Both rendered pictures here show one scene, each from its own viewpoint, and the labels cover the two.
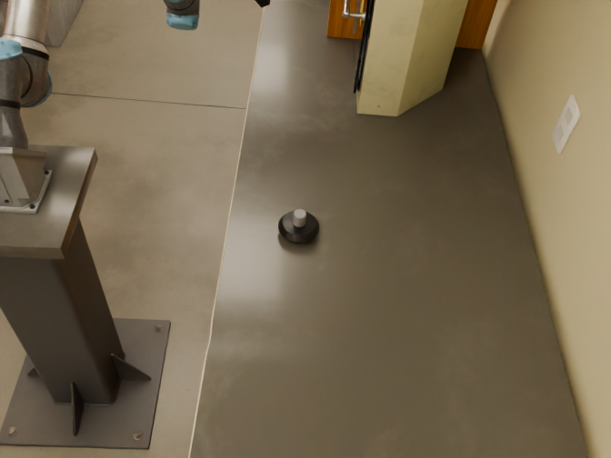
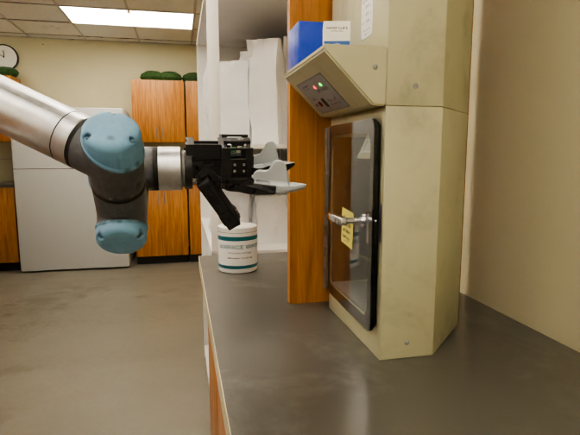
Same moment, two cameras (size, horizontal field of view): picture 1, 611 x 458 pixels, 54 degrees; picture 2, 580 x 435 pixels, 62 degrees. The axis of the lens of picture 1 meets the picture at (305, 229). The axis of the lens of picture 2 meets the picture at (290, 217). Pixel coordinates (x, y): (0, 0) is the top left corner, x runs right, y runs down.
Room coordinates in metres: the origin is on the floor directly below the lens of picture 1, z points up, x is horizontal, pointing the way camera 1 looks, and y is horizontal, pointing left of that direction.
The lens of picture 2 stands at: (0.50, 0.22, 1.33)
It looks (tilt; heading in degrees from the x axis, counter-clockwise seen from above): 8 degrees down; 349
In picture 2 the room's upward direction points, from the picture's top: straight up
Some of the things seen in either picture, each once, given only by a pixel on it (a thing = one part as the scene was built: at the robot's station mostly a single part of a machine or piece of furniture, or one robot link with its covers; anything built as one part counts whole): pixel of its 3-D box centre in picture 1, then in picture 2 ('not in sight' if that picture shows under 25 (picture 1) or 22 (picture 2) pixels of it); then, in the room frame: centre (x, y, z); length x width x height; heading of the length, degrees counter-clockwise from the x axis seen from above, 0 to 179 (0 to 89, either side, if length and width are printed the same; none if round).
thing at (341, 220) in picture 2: (353, 7); (344, 218); (1.41, -0.06, 1.20); 0.10 x 0.05 x 0.03; 1
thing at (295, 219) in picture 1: (298, 223); not in sight; (0.88, 0.02, 0.97); 0.09 x 0.09 x 0.07
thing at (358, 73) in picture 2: not in sight; (328, 86); (1.48, -0.04, 1.46); 0.32 x 0.11 x 0.10; 2
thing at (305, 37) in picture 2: not in sight; (314, 48); (1.58, -0.04, 1.56); 0.10 x 0.10 x 0.09; 2
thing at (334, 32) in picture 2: not in sight; (336, 40); (1.43, -0.05, 1.54); 0.05 x 0.05 x 0.06; 78
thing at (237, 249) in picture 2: not in sight; (237, 247); (2.09, 0.10, 1.02); 0.13 x 0.13 x 0.15
